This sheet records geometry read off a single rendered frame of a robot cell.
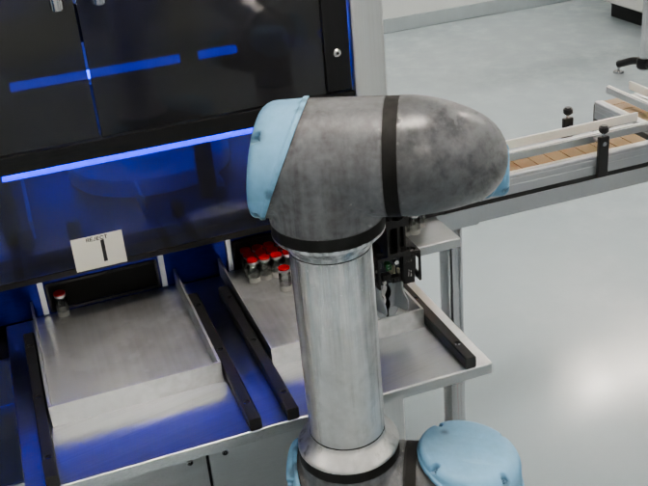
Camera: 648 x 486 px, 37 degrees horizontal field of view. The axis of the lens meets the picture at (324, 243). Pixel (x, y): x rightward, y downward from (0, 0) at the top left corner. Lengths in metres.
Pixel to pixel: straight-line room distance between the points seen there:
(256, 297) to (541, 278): 1.96
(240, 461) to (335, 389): 0.93
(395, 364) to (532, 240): 2.34
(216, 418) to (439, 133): 0.69
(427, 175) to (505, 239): 2.93
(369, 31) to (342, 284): 0.77
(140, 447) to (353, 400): 0.46
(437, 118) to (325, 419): 0.36
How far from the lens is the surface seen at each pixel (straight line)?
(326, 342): 0.99
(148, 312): 1.71
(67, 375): 1.59
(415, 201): 0.88
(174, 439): 1.41
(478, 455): 1.11
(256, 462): 1.95
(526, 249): 3.73
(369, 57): 1.66
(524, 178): 2.02
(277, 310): 1.66
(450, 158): 0.88
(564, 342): 3.17
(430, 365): 1.49
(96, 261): 1.65
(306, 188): 0.89
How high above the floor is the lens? 1.72
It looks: 27 degrees down
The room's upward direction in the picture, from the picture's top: 5 degrees counter-clockwise
